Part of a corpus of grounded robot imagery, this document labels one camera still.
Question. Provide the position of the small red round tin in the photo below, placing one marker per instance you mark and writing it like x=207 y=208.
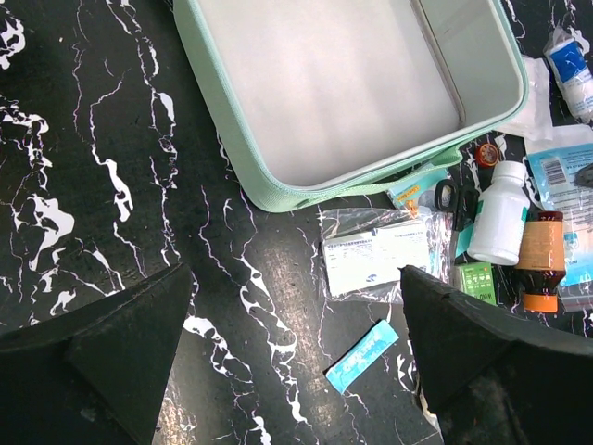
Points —
x=487 y=155

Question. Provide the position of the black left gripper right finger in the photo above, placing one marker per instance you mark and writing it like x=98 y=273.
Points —
x=492 y=377

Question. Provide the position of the white gauze pad packet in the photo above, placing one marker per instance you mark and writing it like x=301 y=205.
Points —
x=534 y=120

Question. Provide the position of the brown bottle orange cap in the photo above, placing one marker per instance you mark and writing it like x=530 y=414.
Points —
x=541 y=265

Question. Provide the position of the blue mask packet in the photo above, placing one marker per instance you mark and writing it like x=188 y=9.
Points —
x=555 y=164

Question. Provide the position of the clear bag white leaflets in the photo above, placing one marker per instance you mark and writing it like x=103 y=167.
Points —
x=362 y=251

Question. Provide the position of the small green box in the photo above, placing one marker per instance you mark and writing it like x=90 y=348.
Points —
x=475 y=279

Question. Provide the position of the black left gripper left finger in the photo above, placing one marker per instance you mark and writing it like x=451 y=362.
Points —
x=96 y=375

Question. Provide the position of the teal plaster packet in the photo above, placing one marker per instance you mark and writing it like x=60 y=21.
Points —
x=417 y=191

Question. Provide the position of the cyan sachet strip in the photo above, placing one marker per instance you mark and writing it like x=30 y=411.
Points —
x=361 y=356

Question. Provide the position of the black handled scissors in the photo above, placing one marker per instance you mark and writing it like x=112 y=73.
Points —
x=459 y=200

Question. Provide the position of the mint green medicine case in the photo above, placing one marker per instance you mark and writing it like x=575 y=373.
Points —
x=315 y=100

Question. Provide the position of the white pill bottle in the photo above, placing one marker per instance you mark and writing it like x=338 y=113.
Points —
x=501 y=215

